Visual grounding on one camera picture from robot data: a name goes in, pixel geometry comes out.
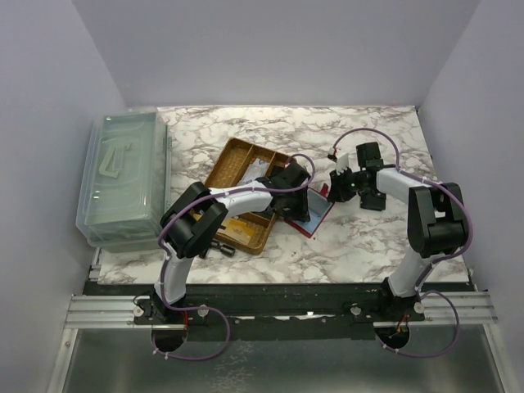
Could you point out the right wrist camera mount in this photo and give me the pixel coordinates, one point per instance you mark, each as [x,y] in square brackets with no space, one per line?
[342,162]

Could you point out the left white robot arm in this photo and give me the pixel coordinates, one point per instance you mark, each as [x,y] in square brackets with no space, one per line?
[189,226]

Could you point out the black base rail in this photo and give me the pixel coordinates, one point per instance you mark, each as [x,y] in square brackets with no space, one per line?
[256,312]

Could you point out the clear plastic storage box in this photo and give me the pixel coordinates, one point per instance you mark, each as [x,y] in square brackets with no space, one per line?
[124,189]

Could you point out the red card holder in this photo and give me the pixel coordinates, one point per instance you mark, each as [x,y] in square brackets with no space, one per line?
[319,207]

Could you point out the silver cards in tray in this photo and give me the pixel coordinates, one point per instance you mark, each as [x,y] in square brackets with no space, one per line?
[254,170]

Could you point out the black T-shaped tool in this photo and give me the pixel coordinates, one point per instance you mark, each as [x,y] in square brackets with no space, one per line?
[223,248]

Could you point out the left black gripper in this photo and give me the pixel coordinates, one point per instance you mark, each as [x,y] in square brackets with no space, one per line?
[298,205]

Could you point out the gold cards in tray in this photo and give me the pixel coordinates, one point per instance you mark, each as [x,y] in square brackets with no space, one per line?
[237,231]

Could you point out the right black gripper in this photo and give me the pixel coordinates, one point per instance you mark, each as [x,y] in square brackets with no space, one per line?
[341,185]

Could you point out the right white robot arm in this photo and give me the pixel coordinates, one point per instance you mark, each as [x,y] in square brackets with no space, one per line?
[438,226]

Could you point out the aluminium frame rail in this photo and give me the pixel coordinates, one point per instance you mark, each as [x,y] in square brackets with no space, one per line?
[101,312]

